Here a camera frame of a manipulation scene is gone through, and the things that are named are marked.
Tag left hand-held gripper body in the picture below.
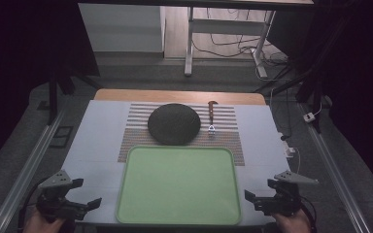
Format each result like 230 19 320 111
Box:
36 169 89 224

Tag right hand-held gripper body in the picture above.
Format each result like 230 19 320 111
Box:
253 170 320 217

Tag person's right hand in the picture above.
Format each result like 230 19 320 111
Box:
272 208 313 233

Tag person's left hand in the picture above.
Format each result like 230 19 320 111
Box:
22 209 68 233

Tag pale grey table mat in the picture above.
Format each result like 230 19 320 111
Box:
60 99 291 227

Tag striped woven placemat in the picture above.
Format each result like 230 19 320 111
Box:
117 102 246 167

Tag green plastic tray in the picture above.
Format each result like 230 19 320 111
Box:
116 145 243 226

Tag black stand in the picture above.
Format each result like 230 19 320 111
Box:
254 64 326 134
46 61 103 126

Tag dark round plate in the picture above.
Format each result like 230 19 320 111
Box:
147 102 202 147

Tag white cabinet panel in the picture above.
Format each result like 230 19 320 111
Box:
78 3 167 54

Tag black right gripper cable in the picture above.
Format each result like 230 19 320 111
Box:
299 195 319 233

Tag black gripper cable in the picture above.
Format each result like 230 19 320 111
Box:
299 195 319 233
17 177 51 233

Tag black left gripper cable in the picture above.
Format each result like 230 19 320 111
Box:
17 177 51 233

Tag white plug with cable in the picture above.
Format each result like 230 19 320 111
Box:
282 142 302 176

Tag aluminium rail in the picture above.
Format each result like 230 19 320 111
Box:
298 102 372 233
0 108 66 233

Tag black rectangular floor frame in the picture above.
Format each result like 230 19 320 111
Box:
49 125 75 150

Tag fork with wooden handle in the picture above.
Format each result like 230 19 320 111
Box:
207 100 220 137

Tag black floor cables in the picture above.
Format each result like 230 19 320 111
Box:
192 8 289 83

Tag white metal desk frame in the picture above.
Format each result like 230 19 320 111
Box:
184 5 277 79

